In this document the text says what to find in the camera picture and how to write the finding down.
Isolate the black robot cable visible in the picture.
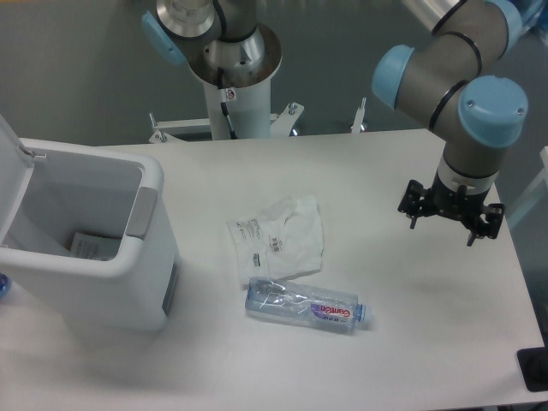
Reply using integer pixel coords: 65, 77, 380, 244
216, 66, 239, 140

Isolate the white plastic bag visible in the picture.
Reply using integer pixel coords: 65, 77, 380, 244
227, 195, 324, 285

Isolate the clear crushed water bottle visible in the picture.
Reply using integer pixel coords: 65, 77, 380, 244
245, 277, 372, 334

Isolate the white pedestal base frame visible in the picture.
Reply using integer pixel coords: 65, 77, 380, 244
147, 97, 369, 145

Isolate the paper trash inside can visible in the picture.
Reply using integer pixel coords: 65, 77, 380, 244
69, 232, 122, 261

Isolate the white furniture at right edge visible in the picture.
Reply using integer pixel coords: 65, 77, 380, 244
506, 146, 547, 230

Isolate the black device at table edge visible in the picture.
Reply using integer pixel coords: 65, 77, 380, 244
516, 347, 547, 392

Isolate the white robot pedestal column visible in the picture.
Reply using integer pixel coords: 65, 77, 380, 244
189, 23, 282, 140

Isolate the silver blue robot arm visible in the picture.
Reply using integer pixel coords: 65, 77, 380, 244
141, 1, 528, 240

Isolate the blue plastic bag on floor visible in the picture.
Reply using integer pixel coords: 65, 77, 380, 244
513, 0, 547, 45

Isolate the white open trash can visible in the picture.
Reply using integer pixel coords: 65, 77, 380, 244
1, 122, 180, 331

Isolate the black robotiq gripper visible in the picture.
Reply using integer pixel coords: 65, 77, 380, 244
397, 176, 505, 246

